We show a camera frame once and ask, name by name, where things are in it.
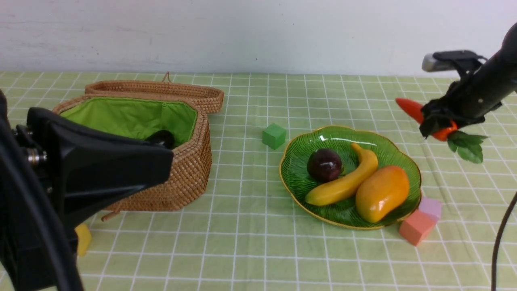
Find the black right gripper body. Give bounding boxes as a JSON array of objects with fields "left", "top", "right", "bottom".
[{"left": 419, "top": 57, "right": 516, "bottom": 138}]

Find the orange toy carrot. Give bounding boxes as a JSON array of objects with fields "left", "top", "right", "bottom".
[{"left": 395, "top": 98, "right": 488, "bottom": 164}]

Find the yellow toy banana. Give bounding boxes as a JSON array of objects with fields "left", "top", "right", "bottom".
[{"left": 305, "top": 143, "right": 378, "bottom": 206}]

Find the orange yellow toy mango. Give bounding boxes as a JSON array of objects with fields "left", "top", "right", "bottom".
[{"left": 355, "top": 165, "right": 410, "bottom": 223}]

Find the dark purple toy plum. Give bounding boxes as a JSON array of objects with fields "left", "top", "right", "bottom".
[{"left": 306, "top": 148, "right": 343, "bottom": 183}]

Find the purple toy eggplant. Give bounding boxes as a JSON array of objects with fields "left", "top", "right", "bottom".
[{"left": 145, "top": 129, "right": 175, "bottom": 150}]

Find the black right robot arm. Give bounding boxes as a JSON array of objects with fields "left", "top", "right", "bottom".
[{"left": 420, "top": 25, "right": 517, "bottom": 137}]

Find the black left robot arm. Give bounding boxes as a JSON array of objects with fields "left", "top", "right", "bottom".
[{"left": 0, "top": 94, "right": 174, "bottom": 291}]

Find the lilac foam cube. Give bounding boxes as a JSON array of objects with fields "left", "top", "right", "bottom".
[{"left": 418, "top": 197, "right": 442, "bottom": 223}]

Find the pink foam cube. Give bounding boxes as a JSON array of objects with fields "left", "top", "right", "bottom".
[{"left": 399, "top": 210, "right": 436, "bottom": 246}]

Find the green checkered tablecloth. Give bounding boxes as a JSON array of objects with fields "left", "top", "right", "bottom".
[{"left": 0, "top": 72, "right": 517, "bottom": 291}]

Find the green glass leaf plate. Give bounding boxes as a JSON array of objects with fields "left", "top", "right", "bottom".
[{"left": 279, "top": 126, "right": 422, "bottom": 230}]

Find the green foam cube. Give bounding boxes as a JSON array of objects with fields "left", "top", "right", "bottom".
[{"left": 262, "top": 123, "right": 286, "bottom": 150}]

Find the woven wicker basket lid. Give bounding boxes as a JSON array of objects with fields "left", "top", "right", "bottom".
[{"left": 85, "top": 72, "right": 225, "bottom": 114}]

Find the woven wicker basket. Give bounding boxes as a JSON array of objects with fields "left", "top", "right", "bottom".
[{"left": 52, "top": 94, "right": 212, "bottom": 212}]

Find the yellow foam block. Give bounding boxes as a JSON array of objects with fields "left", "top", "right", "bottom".
[{"left": 75, "top": 223, "right": 92, "bottom": 257}]

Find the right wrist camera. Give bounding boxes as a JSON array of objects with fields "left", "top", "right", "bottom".
[{"left": 421, "top": 50, "right": 488, "bottom": 78}]

